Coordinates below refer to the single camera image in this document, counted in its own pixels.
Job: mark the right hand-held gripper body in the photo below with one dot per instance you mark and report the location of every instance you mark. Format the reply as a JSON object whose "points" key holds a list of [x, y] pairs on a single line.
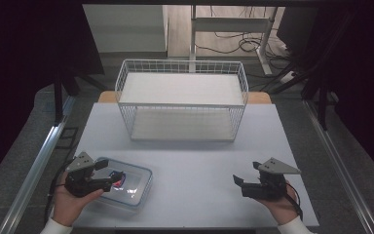
{"points": [[266, 190]]}

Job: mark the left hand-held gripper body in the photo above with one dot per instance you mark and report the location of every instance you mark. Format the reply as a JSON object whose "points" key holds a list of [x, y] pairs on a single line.
{"points": [[79, 185]]}

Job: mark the red and blue small packet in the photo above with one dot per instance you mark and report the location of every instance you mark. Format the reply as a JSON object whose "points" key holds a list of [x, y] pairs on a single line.
{"points": [[119, 182]]}

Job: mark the clear plastic container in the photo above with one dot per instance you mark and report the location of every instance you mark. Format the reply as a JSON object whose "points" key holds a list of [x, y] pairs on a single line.
{"points": [[136, 185]]}

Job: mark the person's left hand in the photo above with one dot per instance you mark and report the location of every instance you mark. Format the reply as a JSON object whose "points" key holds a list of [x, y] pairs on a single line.
{"points": [[64, 204]]}

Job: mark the person's right hand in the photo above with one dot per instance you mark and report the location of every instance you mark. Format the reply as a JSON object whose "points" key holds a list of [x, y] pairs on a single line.
{"points": [[284, 209]]}

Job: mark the person's right white sleeve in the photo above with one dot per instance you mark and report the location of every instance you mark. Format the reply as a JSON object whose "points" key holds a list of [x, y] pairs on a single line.
{"points": [[294, 227]]}

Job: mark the person's white sleeve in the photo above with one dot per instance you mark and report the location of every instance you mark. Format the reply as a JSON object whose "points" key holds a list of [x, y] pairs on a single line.
{"points": [[55, 228], [294, 227]]}

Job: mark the person's left white sleeve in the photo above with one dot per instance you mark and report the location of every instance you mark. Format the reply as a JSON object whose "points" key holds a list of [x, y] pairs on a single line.
{"points": [[55, 228]]}

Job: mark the wooden table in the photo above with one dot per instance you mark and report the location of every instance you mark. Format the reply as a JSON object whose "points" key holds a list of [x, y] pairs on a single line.
{"points": [[107, 97]]}

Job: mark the black stand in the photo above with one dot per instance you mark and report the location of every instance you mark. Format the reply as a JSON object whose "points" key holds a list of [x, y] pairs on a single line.
{"points": [[58, 97]]}

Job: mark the white power strip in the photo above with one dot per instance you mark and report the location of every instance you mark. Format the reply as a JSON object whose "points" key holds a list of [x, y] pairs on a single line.
{"points": [[288, 77]]}

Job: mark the white cabinet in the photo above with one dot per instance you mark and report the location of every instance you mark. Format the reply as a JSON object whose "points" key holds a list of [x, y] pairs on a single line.
{"points": [[126, 29]]}

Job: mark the black monitor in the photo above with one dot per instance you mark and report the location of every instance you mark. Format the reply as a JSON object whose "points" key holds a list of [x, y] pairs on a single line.
{"points": [[290, 29]]}

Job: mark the aluminium rail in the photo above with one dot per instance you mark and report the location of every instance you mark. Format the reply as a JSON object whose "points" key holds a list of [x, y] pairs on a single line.
{"points": [[35, 175], [341, 172]]}

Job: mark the white desk frame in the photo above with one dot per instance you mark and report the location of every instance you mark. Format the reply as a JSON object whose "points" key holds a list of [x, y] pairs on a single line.
{"points": [[230, 24]]}

